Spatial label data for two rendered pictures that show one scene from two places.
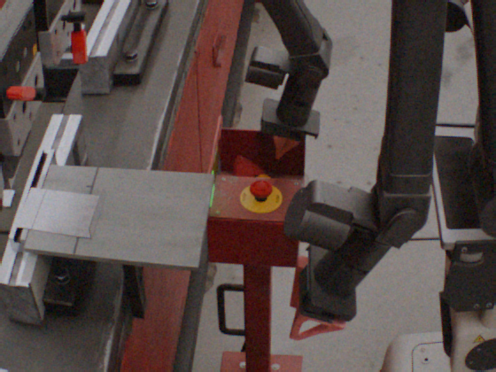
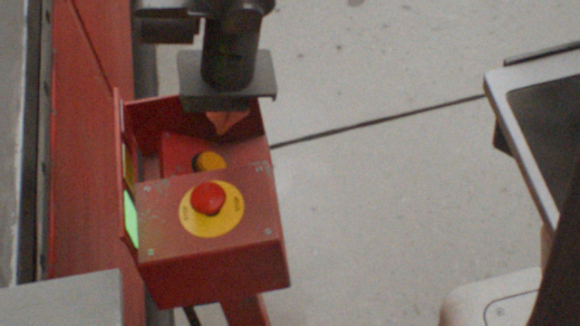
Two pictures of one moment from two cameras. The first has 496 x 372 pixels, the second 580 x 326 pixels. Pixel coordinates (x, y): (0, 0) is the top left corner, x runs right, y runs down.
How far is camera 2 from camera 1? 0.71 m
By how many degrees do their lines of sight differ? 12
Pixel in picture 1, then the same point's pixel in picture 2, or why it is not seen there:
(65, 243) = not seen: outside the picture
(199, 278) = not seen: hidden behind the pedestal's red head
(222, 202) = (154, 231)
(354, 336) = (378, 268)
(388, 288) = (402, 187)
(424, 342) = (497, 297)
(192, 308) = not seen: hidden behind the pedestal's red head
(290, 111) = (224, 71)
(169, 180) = (40, 302)
